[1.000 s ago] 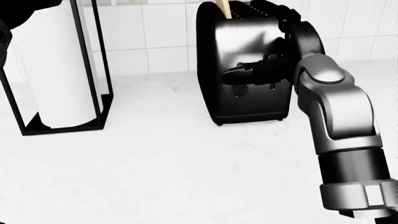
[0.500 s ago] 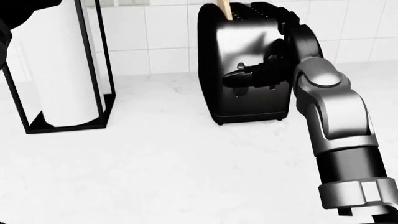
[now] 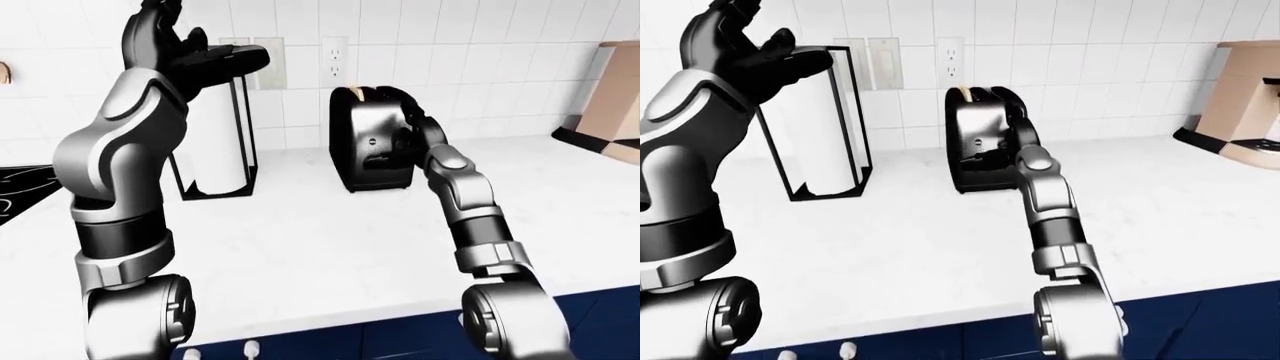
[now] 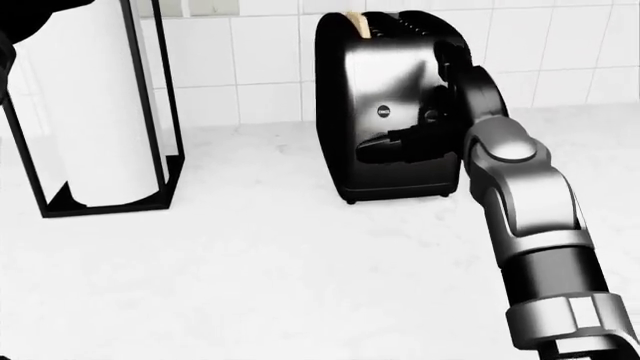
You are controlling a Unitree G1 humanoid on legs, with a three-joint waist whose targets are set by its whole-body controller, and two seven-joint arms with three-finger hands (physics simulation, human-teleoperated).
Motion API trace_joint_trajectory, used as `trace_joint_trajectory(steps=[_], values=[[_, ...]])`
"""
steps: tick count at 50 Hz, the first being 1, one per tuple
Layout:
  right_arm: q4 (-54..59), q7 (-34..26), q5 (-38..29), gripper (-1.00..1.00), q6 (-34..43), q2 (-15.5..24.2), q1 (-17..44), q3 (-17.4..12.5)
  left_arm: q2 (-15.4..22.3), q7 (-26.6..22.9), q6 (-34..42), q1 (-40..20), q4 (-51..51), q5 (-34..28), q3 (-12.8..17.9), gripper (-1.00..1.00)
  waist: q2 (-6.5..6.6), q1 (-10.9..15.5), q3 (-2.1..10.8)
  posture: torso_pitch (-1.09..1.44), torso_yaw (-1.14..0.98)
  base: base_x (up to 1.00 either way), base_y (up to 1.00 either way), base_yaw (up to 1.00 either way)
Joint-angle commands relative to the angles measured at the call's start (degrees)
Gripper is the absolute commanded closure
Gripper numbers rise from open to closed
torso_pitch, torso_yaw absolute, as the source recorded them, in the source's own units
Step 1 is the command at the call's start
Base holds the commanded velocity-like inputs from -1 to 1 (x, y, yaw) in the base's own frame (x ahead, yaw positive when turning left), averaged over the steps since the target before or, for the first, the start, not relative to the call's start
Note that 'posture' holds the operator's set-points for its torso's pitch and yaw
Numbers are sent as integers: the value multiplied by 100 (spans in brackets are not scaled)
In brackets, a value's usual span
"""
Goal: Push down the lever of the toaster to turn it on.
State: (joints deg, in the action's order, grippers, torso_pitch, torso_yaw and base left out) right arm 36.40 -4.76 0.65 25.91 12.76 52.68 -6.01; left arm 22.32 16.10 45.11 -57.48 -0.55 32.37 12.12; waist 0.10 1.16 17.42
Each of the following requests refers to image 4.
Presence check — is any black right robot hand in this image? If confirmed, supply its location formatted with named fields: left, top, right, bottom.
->
left=355, top=39, right=510, bottom=165

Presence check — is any black chrome toaster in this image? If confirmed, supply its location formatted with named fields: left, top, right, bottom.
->
left=314, top=9, right=476, bottom=206

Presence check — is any bread slice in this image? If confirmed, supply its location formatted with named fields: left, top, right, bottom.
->
left=345, top=10, right=372, bottom=40

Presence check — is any white paper towel roll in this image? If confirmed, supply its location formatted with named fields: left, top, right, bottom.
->
left=8, top=0, right=160, bottom=208

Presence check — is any black wire towel holder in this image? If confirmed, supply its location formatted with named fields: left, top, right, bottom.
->
left=0, top=0, right=186, bottom=219

